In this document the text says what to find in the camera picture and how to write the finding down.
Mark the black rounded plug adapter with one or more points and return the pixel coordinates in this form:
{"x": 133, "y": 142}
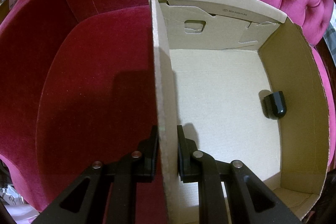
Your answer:
{"x": 275, "y": 105}

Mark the magenta tufted velvet armchair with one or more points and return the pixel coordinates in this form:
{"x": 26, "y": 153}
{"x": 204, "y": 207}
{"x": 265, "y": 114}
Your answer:
{"x": 78, "y": 86}

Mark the grey plaid cloth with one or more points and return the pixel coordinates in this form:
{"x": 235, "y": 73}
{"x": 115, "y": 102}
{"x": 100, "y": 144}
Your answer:
{"x": 330, "y": 35}

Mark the cardboard box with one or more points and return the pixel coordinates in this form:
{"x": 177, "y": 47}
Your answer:
{"x": 214, "y": 62}

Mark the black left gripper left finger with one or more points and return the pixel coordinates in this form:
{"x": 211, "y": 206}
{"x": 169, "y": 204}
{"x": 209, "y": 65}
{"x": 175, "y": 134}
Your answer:
{"x": 106, "y": 193}

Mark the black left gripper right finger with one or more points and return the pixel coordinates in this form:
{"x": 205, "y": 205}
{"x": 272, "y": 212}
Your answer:
{"x": 228, "y": 192}

